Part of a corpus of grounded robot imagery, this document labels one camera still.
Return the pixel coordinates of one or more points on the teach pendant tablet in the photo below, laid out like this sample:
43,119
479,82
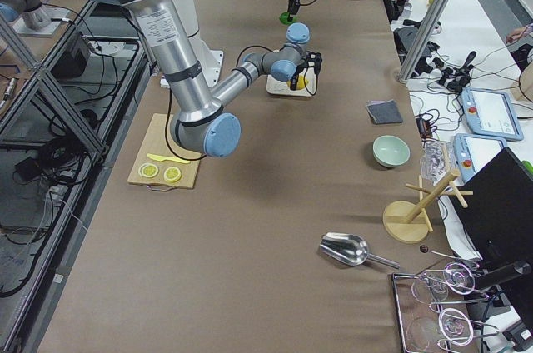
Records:
490,113
473,152

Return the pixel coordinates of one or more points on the lower lemon slice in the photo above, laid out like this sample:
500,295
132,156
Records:
172,174

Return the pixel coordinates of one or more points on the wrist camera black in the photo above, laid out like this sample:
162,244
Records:
313,61

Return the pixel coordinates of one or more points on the metal ice scoop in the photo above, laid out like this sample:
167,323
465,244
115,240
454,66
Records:
351,250

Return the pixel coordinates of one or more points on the upper lemon slice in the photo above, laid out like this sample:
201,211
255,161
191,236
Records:
148,170

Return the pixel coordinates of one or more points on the wooden stand with base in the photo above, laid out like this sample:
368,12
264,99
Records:
408,222

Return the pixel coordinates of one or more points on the mint green bowl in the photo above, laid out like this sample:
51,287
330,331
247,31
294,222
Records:
390,151

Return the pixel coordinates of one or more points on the far teach pendant tablet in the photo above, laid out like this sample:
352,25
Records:
490,113

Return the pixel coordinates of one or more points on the green lime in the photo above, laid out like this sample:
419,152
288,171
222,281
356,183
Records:
287,19

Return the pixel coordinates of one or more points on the bamboo cutting board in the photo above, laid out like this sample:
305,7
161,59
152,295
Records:
154,142

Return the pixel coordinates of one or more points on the yellow lemon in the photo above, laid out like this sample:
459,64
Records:
300,85

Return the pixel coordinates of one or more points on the near teach pendant tablet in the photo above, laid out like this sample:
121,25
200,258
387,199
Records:
473,152

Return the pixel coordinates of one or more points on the yellow plastic knife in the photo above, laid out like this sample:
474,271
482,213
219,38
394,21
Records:
161,158

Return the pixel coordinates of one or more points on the black monitor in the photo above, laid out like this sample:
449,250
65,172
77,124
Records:
498,218

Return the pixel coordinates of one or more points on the lemon slice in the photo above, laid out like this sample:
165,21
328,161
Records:
172,174
148,170

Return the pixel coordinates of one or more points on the clear glass on tray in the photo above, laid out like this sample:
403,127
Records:
455,327

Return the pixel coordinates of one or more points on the grey folded cloth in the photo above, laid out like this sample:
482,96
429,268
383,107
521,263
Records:
384,112

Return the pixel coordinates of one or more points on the aluminium frame post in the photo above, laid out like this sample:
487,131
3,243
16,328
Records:
429,21

